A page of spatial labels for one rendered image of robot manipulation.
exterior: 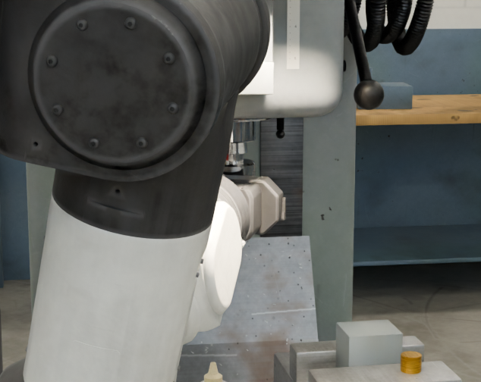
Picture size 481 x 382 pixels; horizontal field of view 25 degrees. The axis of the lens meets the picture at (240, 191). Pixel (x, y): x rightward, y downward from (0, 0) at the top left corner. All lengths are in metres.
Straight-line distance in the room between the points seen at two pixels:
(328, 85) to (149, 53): 0.58
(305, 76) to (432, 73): 4.56
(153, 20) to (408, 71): 5.10
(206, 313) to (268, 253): 0.69
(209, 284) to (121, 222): 0.29
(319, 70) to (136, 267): 0.51
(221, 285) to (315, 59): 0.28
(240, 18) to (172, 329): 0.17
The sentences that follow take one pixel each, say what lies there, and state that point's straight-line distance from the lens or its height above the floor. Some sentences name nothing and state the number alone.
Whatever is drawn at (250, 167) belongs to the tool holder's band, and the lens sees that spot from 1.13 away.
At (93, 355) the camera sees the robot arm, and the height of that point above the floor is 1.24.
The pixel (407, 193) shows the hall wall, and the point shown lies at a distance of 5.66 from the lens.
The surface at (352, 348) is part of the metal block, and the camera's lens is 1.19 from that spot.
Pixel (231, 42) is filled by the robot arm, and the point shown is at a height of 1.41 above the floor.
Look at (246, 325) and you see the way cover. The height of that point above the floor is 0.98.
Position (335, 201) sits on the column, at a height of 1.14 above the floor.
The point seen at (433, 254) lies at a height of 0.23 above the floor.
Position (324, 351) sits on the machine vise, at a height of 1.04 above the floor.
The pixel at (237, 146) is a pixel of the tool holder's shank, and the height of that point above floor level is 1.28.
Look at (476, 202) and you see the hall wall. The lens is 5.79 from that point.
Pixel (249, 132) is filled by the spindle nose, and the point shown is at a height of 1.29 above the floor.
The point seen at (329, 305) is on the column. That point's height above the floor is 0.98.
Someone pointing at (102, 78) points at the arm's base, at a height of 1.40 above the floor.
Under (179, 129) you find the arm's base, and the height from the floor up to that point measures 1.38.
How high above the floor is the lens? 1.44
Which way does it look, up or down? 11 degrees down
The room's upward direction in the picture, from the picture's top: straight up
